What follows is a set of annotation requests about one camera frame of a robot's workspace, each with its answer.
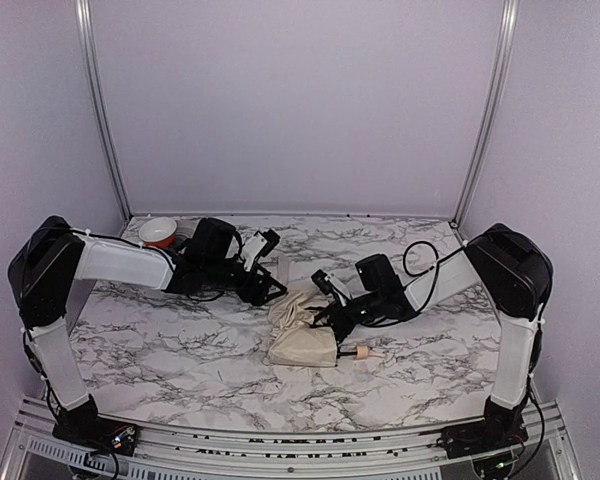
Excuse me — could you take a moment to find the cream and black umbrella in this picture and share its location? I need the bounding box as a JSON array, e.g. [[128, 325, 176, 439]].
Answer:
[[267, 281, 383, 368]]

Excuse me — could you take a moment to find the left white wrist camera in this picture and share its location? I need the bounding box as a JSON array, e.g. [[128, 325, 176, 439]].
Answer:
[[240, 229, 280, 272]]

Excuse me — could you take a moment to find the left aluminium frame post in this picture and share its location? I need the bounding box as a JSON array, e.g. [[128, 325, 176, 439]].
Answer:
[[74, 0, 132, 223]]

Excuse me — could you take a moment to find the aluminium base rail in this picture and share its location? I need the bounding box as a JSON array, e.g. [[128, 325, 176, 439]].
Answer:
[[0, 398, 584, 479]]

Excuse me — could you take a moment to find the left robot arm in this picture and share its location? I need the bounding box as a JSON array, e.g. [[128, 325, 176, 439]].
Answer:
[[7, 216, 287, 456]]

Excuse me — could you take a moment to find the aluminium frame post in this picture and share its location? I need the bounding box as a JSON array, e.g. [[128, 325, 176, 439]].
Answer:
[[74, 0, 132, 223], [451, 0, 520, 229]]

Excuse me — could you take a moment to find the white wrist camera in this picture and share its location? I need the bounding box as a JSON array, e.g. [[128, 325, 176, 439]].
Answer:
[[240, 229, 280, 272], [311, 270, 352, 306]]

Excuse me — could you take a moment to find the orange bowl white inside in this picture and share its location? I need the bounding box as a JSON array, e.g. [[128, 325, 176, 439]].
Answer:
[[138, 217, 178, 248]]

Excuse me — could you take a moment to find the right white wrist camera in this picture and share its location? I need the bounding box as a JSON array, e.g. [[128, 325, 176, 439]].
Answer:
[[311, 270, 352, 306]]

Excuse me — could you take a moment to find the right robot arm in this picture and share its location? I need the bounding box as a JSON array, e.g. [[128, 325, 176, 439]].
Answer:
[[311, 223, 554, 458]]

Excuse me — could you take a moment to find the right aluminium frame post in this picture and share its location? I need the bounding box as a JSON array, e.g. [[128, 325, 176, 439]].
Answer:
[[451, 0, 520, 229]]

